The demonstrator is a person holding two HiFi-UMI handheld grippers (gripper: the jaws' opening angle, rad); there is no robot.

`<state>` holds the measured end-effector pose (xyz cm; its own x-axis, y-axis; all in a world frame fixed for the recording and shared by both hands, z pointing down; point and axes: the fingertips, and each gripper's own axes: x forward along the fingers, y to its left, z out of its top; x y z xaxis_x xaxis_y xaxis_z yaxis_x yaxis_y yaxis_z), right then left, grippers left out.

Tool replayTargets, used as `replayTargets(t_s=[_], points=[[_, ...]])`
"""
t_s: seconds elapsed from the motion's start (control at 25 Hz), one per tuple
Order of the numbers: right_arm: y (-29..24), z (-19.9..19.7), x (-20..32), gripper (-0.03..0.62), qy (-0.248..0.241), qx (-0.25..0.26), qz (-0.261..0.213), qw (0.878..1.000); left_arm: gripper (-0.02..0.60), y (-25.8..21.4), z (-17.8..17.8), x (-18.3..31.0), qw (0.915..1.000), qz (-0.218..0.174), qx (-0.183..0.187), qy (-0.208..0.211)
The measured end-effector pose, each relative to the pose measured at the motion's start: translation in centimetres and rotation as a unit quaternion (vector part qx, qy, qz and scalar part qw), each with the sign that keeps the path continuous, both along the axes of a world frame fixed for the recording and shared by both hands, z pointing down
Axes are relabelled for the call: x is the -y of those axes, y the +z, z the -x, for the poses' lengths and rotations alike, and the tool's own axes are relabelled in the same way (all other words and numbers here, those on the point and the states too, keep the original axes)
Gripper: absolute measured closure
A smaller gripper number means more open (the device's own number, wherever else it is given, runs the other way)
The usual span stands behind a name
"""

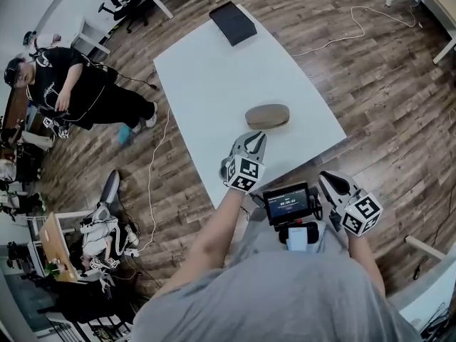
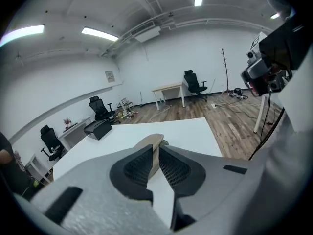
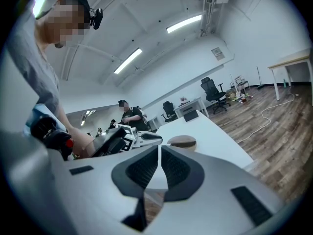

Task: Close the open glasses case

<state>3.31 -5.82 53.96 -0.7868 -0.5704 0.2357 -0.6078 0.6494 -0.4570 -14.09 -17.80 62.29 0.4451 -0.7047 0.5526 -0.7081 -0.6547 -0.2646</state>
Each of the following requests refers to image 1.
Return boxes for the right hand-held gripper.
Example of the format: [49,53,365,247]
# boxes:
[318,170,384,237]

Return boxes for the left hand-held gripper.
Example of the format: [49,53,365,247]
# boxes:
[219,130,267,195]

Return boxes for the brown oval pouch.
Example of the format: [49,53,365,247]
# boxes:
[244,102,291,130]

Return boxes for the person's left forearm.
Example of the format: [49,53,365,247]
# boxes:
[156,187,247,299]

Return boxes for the person's right forearm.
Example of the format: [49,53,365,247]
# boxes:
[347,233,388,297]

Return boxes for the black chest-mounted screen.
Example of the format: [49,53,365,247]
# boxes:
[262,182,311,227]

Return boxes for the white rectangular table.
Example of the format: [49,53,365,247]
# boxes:
[152,4,348,209]

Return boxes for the person's grey shirt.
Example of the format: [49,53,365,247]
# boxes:
[130,219,421,342]

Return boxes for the black rectangular box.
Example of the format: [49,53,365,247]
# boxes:
[209,1,258,47]

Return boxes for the white harness gear pile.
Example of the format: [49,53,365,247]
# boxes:
[76,204,140,281]

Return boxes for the white side table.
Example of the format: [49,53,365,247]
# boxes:
[71,16,111,55]

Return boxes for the light wood desk white legs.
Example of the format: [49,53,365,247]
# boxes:
[384,0,456,66]

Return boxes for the small wooden table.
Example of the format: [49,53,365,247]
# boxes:
[38,212,79,283]

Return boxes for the black chest mount with pouch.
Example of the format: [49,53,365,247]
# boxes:
[277,221,326,252]

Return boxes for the white floor cable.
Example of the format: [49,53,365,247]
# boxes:
[290,5,418,58]
[135,107,172,252]

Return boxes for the black cable with adapter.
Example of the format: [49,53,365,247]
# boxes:
[117,73,160,91]

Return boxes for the white furniture frame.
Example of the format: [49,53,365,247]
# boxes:
[398,235,456,326]

